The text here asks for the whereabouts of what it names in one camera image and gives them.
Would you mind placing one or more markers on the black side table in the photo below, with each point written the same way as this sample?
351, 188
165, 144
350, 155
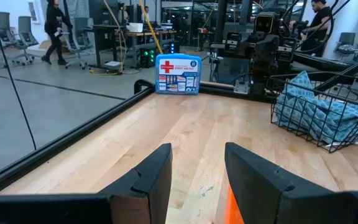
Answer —
328, 67

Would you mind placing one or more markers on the person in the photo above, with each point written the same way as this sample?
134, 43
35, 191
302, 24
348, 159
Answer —
54, 25
320, 18
123, 14
145, 14

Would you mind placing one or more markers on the wooden top desk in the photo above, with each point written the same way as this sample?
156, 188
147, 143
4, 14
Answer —
154, 32

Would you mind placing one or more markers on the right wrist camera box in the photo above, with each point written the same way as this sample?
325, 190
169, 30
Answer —
264, 23

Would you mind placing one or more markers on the black metal table frame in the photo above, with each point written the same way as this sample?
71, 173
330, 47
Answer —
73, 137

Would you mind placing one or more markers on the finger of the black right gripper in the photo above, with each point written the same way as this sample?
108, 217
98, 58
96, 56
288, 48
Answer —
286, 53
233, 42

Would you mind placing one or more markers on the blue first aid kit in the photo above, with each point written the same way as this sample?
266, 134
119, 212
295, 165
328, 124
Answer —
179, 74

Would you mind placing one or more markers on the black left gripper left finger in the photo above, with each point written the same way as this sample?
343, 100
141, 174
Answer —
154, 174

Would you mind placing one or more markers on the white box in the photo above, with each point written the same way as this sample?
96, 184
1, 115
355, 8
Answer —
134, 27

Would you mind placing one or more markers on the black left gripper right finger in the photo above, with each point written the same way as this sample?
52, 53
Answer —
259, 193

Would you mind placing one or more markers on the framed wall picture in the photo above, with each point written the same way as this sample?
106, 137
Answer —
33, 12

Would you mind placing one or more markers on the grey office chair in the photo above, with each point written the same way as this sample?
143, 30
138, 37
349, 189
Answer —
346, 39
26, 29
81, 28
2, 25

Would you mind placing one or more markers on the black device blue light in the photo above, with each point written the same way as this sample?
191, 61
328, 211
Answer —
172, 47

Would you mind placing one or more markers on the computer tower green lights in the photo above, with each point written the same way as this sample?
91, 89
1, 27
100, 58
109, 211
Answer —
148, 57

